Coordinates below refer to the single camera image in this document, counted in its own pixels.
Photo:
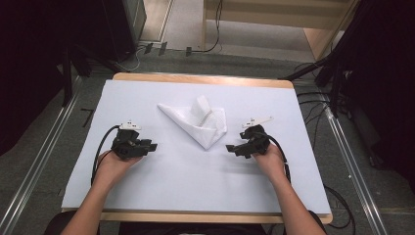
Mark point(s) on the person's left hand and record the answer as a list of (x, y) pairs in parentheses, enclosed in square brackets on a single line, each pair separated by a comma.
[(112, 168)]

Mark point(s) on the white mesh laundry bag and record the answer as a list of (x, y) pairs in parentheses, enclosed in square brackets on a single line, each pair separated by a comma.
[(199, 125)]

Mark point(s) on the wooden table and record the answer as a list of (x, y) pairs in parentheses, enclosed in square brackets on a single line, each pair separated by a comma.
[(202, 79)]

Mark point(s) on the small black floor plug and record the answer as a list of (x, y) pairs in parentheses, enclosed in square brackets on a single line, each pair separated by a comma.
[(148, 48)]

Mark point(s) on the black metal stand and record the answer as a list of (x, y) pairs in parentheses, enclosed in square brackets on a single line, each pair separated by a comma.
[(67, 78), (332, 78)]

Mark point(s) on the dark cabinet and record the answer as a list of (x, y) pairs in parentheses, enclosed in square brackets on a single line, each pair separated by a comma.
[(124, 26)]

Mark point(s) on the light wooden desk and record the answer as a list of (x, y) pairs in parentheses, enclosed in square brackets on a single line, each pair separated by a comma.
[(277, 14)]

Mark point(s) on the white table cover sheet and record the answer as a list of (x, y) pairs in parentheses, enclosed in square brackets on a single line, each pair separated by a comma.
[(195, 182)]

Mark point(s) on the person's dark clothing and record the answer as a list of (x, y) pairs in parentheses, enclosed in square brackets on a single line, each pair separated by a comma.
[(195, 229)]

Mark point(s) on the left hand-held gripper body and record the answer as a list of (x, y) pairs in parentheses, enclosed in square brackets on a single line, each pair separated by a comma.
[(127, 145)]

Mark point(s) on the person's right hand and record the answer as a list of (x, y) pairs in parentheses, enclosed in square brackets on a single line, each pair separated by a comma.
[(272, 164)]

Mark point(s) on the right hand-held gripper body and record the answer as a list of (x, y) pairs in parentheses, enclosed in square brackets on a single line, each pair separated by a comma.
[(256, 142)]

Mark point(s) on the metal floor rail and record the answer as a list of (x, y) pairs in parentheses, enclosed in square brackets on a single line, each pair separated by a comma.
[(39, 153), (354, 166)]

